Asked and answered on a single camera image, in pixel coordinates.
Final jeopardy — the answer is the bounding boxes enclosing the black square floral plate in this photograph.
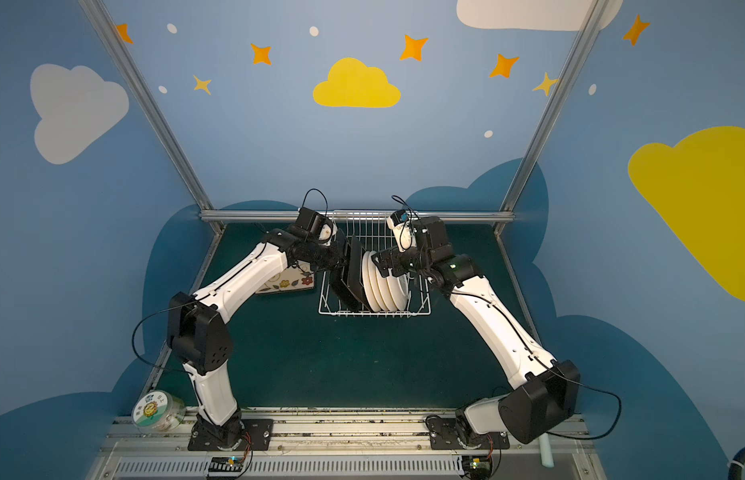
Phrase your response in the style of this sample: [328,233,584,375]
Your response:
[346,237,368,312]
[256,266,316,295]
[330,237,356,312]

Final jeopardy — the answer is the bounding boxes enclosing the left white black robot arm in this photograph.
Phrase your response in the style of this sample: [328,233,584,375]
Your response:
[166,207,348,427]

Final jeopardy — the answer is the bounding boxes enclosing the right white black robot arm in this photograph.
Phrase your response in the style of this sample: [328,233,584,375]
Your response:
[372,209,581,444]

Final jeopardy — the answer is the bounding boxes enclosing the white round plate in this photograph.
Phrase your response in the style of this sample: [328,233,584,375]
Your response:
[368,265,389,312]
[362,252,381,313]
[377,273,398,312]
[387,274,410,311]

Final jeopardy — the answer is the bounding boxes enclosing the right small circuit board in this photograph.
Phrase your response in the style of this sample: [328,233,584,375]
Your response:
[461,456,493,480]

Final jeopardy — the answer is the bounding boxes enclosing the small circuit board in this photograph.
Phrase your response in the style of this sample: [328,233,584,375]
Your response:
[461,456,493,480]
[206,456,246,479]

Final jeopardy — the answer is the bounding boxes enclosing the round clear lidded container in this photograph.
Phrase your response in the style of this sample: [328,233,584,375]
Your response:
[132,390,186,432]

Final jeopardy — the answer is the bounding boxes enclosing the left small circuit board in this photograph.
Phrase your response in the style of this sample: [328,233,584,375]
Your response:
[206,456,246,479]

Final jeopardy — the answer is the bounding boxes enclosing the light blue toy spatula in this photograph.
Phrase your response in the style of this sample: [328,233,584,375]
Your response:
[538,433,555,469]

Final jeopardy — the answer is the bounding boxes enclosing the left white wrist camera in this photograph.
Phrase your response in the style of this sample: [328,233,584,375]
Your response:
[318,221,338,246]

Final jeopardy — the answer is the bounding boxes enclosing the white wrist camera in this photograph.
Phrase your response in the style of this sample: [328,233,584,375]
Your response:
[387,209,417,252]
[318,221,338,246]

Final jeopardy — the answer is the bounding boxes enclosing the white wire dish rack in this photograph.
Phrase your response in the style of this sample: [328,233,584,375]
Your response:
[318,210,431,317]

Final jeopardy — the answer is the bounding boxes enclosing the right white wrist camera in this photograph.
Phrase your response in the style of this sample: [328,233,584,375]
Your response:
[387,209,417,252]

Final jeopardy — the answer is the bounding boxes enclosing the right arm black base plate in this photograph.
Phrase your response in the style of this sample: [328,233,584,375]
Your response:
[424,415,511,451]

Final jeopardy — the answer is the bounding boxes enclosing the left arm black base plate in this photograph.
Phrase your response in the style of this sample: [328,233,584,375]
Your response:
[188,416,274,452]

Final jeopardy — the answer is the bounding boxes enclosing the aluminium rail base frame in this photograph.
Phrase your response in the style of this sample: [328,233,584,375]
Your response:
[88,407,607,479]

